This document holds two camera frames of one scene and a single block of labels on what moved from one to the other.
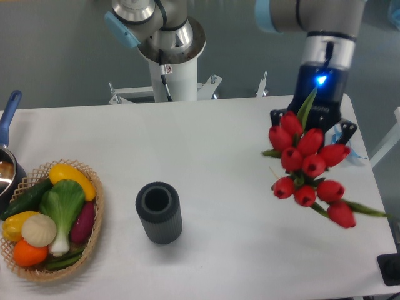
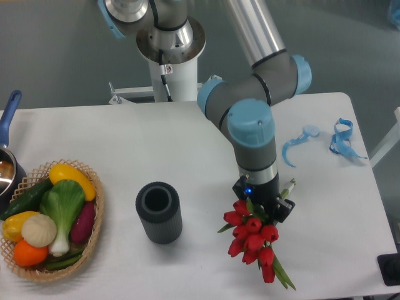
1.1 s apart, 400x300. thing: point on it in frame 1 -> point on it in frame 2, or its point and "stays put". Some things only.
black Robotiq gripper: x=324 y=110 -> x=265 y=195
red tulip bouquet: x=305 y=159 -> x=252 y=238
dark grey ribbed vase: x=158 y=207 stays put
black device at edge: x=389 y=267 stays put
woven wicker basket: x=41 y=272 stays put
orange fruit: x=27 y=255 stays put
